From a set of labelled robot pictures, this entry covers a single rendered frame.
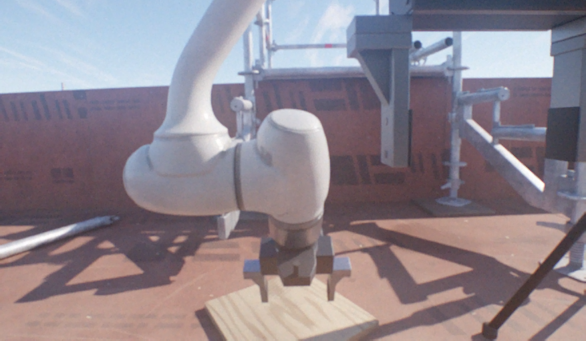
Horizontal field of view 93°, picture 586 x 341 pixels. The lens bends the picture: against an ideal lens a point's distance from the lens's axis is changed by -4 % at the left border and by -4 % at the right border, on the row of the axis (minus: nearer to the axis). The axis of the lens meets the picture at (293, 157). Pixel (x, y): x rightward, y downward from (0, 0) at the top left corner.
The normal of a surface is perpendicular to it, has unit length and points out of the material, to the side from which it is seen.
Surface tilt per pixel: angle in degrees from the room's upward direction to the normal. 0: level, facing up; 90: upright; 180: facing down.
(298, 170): 111
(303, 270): 25
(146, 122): 90
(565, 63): 90
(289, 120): 33
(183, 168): 84
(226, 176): 78
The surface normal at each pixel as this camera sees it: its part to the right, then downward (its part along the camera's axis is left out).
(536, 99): 0.00, 0.11
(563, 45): -1.00, 0.03
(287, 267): -0.03, -0.85
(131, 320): -0.03, -0.99
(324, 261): 0.00, 0.52
